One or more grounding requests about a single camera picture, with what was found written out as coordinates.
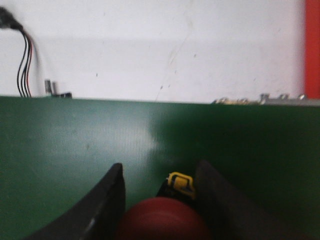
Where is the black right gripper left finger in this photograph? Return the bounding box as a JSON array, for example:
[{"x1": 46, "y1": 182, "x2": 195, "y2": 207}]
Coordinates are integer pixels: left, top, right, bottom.
[{"x1": 25, "y1": 163, "x2": 126, "y2": 240}]

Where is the black and red cable bundle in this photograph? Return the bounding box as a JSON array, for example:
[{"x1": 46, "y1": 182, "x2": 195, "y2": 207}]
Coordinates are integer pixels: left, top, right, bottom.
[{"x1": 0, "y1": 6, "x2": 41, "y2": 98}]

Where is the red mushroom push button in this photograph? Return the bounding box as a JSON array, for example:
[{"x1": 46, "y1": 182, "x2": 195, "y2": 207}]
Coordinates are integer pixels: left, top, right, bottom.
[{"x1": 114, "y1": 171, "x2": 214, "y2": 240}]

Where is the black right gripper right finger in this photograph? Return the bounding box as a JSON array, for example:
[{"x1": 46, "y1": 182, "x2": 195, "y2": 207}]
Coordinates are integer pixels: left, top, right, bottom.
[{"x1": 194, "y1": 160, "x2": 311, "y2": 240}]

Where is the red block at right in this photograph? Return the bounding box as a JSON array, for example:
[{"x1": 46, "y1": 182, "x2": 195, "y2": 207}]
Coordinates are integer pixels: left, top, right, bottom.
[{"x1": 304, "y1": 0, "x2": 320, "y2": 99}]

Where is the green conveyor belt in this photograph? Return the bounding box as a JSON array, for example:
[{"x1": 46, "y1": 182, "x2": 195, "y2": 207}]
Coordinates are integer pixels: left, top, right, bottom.
[{"x1": 0, "y1": 96, "x2": 320, "y2": 240}]

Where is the small metal sensor bracket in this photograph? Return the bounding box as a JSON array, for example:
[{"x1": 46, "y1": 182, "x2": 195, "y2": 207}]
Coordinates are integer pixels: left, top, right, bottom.
[{"x1": 44, "y1": 79, "x2": 73, "y2": 99}]

